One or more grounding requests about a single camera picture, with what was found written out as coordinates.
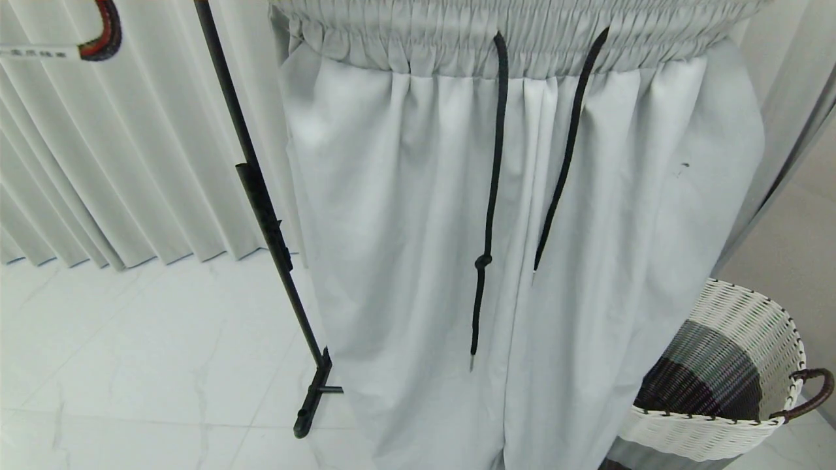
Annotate pale grey shorts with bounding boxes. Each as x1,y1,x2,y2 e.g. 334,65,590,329
268,0,775,470

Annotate black clothes rack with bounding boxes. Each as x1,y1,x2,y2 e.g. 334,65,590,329
193,0,344,439

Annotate white laundry basket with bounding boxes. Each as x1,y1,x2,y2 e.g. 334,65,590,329
601,277,835,470

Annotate white curtain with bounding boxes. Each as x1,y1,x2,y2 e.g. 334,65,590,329
0,0,836,272

